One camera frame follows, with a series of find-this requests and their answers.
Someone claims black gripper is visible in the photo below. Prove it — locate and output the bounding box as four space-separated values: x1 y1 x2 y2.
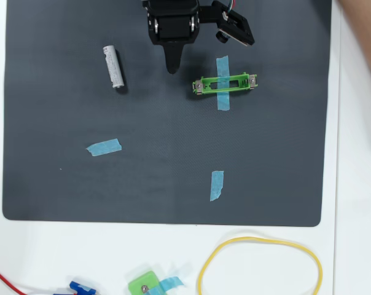
142 0 201 76

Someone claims green battery holder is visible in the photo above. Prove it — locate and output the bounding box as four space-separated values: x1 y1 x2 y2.
192 72 259 98

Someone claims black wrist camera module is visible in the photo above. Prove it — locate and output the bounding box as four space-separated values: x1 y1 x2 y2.
200 0 256 48

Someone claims dark grey textured mat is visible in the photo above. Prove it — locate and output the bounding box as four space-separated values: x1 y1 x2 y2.
1 0 333 228

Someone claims white AA battery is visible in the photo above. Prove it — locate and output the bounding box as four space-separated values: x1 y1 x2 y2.
102 45 125 89

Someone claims red wire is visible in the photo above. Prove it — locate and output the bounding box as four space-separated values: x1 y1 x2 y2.
0 263 28 295

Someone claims blue masking tape strip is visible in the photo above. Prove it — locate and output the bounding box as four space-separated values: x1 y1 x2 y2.
157 275 185 293
216 55 232 111
85 138 123 157
209 170 225 203

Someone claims green printed block with screw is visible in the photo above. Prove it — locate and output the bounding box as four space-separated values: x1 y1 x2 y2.
128 270 168 295

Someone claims bare person hand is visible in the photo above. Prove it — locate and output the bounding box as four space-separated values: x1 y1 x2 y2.
338 0 371 106

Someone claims blue plastic connector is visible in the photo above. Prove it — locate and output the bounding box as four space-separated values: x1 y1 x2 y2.
69 280 97 295

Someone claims yellow rubber band loop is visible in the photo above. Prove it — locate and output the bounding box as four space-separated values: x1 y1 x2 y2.
197 235 324 295

